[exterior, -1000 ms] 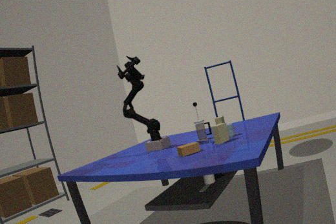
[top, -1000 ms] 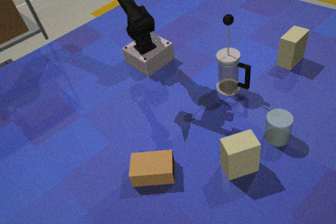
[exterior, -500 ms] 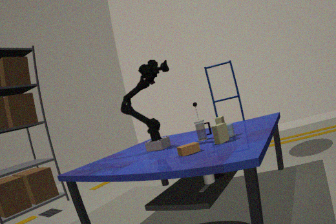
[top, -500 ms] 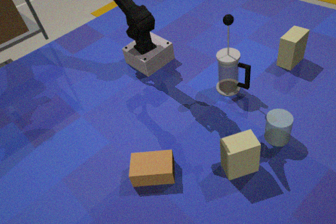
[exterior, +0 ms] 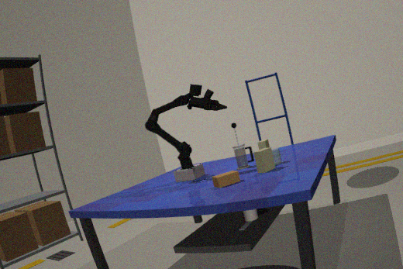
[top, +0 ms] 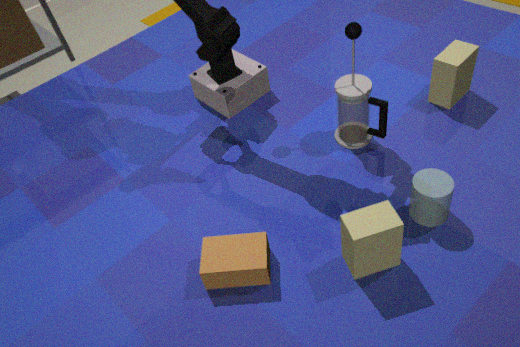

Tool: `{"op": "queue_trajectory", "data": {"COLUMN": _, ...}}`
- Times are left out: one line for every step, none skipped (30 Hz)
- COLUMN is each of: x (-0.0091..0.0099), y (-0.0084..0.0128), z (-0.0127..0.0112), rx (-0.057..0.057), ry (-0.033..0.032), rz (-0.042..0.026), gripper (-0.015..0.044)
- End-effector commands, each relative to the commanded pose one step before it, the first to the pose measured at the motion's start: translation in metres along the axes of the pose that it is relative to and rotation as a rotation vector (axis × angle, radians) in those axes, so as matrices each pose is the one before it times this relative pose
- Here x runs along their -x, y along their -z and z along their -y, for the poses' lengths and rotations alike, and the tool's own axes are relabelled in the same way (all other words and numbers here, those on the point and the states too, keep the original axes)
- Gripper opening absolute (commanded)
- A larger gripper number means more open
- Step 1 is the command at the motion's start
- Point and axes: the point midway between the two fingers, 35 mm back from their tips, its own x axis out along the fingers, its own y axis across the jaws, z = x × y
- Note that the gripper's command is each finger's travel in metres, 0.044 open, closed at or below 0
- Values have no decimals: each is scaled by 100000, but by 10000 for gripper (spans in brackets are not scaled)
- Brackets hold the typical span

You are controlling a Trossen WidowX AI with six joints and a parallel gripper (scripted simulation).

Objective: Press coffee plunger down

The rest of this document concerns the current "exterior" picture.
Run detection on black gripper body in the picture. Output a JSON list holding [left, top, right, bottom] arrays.
[[198, 98, 218, 110]]

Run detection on glass french press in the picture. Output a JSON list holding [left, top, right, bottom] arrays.
[[232, 123, 254, 170]]

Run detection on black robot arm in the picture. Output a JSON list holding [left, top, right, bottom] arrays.
[[145, 84, 214, 170]]

